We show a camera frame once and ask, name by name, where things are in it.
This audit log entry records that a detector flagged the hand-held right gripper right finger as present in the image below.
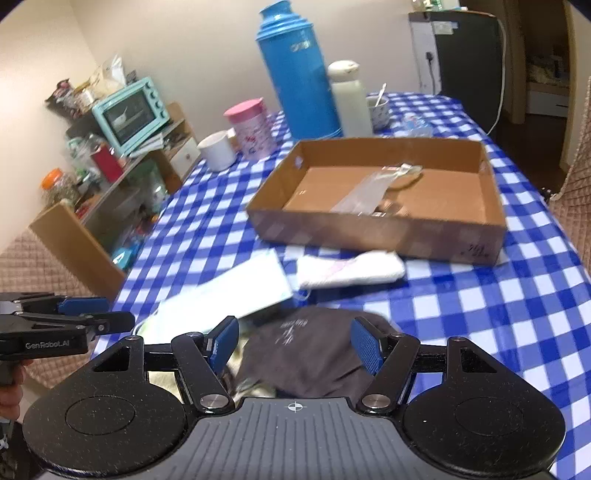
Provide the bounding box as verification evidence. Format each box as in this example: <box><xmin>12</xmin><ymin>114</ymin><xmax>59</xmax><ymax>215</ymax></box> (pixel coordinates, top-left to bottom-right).
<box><xmin>350</xmin><ymin>316</ymin><xmax>504</xmax><ymax>415</ymax></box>

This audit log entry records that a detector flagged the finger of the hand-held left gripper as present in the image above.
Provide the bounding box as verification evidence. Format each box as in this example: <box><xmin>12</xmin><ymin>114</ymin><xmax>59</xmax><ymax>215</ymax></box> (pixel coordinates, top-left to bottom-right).
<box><xmin>14</xmin><ymin>295</ymin><xmax>110</xmax><ymax>316</ymax></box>
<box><xmin>0</xmin><ymin>311</ymin><xmax>136</xmax><ymax>340</ymax></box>

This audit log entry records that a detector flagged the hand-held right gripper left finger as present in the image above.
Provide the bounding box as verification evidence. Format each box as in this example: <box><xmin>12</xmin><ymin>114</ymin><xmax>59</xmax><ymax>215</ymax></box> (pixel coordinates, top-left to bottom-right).
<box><xmin>90</xmin><ymin>316</ymin><xmax>241</xmax><ymax>415</ymax></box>

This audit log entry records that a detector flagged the blue face mask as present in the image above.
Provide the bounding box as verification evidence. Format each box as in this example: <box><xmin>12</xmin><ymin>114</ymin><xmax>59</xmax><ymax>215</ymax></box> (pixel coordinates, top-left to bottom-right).
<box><xmin>137</xmin><ymin>249</ymin><xmax>294</xmax><ymax>334</ymax></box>

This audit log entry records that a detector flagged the white cloth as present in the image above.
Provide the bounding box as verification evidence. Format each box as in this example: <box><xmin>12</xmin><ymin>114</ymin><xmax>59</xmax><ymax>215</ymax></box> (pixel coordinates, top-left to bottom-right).
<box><xmin>295</xmin><ymin>250</ymin><xmax>407</xmax><ymax>291</ymax></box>

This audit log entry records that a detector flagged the cardboard box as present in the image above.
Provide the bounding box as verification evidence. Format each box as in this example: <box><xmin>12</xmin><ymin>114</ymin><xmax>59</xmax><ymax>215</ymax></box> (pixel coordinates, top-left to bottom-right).
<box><xmin>246</xmin><ymin>137</ymin><xmax>509</xmax><ymax>267</ymax></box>

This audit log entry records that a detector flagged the person's left hand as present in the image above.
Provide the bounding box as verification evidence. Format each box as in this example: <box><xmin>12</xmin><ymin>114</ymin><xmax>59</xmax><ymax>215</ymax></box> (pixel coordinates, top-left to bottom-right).
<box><xmin>0</xmin><ymin>382</ymin><xmax>24</xmax><ymax>418</ymax></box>

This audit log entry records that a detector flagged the blue snack packet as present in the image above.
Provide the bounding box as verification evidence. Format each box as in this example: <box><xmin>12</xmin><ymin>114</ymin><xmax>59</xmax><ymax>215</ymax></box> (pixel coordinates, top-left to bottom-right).
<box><xmin>112</xmin><ymin>247</ymin><xmax>140</xmax><ymax>271</ymax></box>

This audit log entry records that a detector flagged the storage shelf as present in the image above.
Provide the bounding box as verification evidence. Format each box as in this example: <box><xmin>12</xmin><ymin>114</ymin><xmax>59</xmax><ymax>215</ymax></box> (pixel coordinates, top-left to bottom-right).
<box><xmin>28</xmin><ymin>152</ymin><xmax>172</xmax><ymax>289</ymax></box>

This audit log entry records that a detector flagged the blue checkered tablecloth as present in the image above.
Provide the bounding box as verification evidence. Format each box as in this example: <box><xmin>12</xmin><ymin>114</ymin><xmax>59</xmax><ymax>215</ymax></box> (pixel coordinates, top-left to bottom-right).
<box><xmin>90</xmin><ymin>92</ymin><xmax>591</xmax><ymax>480</ymax></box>

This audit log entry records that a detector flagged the orange lidded jar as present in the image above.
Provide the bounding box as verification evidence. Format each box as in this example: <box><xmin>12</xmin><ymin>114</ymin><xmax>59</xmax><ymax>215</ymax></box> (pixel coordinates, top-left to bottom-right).
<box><xmin>41</xmin><ymin>168</ymin><xmax>82</xmax><ymax>208</ymax></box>

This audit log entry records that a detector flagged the red box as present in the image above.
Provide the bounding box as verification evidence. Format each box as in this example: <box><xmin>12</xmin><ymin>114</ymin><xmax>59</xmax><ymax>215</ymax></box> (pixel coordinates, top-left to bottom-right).
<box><xmin>90</xmin><ymin>145</ymin><xmax>126</xmax><ymax>184</ymax></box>

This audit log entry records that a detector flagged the clear plastic bag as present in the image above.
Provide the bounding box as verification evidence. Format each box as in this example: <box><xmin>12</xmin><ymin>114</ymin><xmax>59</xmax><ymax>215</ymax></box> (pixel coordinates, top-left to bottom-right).
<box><xmin>330</xmin><ymin>163</ymin><xmax>424</xmax><ymax>216</ymax></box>

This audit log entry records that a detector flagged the wooden drawer cabinet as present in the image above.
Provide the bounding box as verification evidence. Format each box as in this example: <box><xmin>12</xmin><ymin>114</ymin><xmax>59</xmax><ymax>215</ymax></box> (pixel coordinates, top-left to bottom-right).
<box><xmin>150</xmin><ymin>102</ymin><xmax>202</xmax><ymax>195</ymax></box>

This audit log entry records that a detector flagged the teal toaster oven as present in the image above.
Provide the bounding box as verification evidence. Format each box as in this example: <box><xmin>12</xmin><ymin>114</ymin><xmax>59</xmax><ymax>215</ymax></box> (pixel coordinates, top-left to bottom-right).
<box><xmin>91</xmin><ymin>76</ymin><xmax>172</xmax><ymax>158</ymax></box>

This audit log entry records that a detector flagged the white mug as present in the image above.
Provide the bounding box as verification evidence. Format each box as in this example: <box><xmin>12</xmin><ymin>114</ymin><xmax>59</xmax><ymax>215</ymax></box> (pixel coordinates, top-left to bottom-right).
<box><xmin>198</xmin><ymin>130</ymin><xmax>238</xmax><ymax>172</ymax></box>

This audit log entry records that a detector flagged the dark snack packet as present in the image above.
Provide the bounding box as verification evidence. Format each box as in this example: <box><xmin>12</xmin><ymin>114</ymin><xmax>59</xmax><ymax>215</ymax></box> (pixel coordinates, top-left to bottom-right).
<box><xmin>45</xmin><ymin>79</ymin><xmax>78</xmax><ymax>116</ymax></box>

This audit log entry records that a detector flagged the pink lidded jar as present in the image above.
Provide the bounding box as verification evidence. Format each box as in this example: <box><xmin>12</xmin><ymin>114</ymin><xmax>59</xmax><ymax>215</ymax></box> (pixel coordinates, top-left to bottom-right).
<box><xmin>224</xmin><ymin>98</ymin><xmax>278</xmax><ymax>161</ymax></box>

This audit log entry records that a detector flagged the crumpled plastic bottle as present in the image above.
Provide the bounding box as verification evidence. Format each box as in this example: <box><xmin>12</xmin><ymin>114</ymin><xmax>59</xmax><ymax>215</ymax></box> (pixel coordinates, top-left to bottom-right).
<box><xmin>392</xmin><ymin>113</ymin><xmax>435</xmax><ymax>137</ymax></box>

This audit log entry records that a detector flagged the white snack bag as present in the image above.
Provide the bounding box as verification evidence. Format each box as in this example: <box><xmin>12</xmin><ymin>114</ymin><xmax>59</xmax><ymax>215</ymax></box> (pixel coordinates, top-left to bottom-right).
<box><xmin>85</xmin><ymin>55</ymin><xmax>128</xmax><ymax>100</ymax></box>

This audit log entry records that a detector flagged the small patterned cup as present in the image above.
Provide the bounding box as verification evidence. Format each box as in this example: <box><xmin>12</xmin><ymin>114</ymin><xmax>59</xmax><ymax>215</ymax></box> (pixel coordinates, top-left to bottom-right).
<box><xmin>367</xmin><ymin>96</ymin><xmax>391</xmax><ymax>130</ymax></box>

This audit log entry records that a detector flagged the cream insulated bottle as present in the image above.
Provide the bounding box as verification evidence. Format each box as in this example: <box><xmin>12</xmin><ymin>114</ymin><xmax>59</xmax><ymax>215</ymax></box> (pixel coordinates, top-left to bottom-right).
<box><xmin>327</xmin><ymin>60</ymin><xmax>374</xmax><ymax>138</ymax></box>

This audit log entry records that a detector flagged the blue thermos flask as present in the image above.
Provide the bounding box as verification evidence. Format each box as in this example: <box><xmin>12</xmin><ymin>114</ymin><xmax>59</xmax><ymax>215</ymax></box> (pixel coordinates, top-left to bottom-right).
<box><xmin>256</xmin><ymin>0</ymin><xmax>345</xmax><ymax>142</ymax></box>

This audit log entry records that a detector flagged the black mini fridge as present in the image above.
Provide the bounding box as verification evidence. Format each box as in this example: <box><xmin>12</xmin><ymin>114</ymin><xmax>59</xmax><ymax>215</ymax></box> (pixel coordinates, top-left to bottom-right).
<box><xmin>409</xmin><ymin>11</ymin><xmax>507</xmax><ymax>100</ymax></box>

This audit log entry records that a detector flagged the white cable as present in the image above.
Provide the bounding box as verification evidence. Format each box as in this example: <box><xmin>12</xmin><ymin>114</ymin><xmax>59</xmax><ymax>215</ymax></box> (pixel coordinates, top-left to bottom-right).
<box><xmin>488</xmin><ymin>18</ymin><xmax>507</xmax><ymax>136</ymax></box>

